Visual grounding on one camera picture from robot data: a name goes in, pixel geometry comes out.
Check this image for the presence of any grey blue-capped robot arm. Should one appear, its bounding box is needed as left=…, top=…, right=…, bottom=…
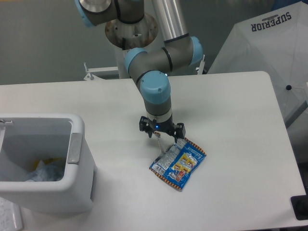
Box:
left=75, top=0, right=203, bottom=140

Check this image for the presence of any white mounting bracket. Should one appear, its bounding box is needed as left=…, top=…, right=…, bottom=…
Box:
left=83, top=62, right=119, bottom=81
left=196, top=55, right=207, bottom=75

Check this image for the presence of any white right mounting bracket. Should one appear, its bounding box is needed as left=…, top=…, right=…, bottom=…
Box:
left=196, top=55, right=207, bottom=75

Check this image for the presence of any white left mounting bracket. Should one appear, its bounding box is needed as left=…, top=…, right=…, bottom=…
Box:
left=83, top=62, right=119, bottom=81

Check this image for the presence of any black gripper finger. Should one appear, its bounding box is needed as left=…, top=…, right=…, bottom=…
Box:
left=139, top=116, right=154, bottom=138
left=168, top=123, right=185, bottom=143

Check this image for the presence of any black device at table edge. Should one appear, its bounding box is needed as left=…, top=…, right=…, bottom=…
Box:
left=291, top=195, right=308, bottom=220

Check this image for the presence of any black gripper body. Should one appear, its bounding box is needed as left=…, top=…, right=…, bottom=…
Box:
left=147, top=115, right=175, bottom=135

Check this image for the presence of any white plastic trash can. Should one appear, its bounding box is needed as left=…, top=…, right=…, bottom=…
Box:
left=0, top=113, right=97, bottom=213

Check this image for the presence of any white umbrella with lettering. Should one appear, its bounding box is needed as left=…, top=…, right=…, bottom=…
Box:
left=208, top=1, right=308, bottom=125

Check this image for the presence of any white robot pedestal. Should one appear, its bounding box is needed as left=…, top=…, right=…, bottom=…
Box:
left=105, top=13, right=159, bottom=79

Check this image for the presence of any yellow wrapper in bin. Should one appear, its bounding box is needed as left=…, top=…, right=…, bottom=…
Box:
left=32, top=157, right=66, bottom=170

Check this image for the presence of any clear crushed plastic bottle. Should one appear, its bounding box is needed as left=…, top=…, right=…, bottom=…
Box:
left=23, top=166, right=64, bottom=182

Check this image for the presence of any blue snack wrapper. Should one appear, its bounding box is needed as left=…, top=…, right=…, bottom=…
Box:
left=149, top=138, right=206, bottom=192

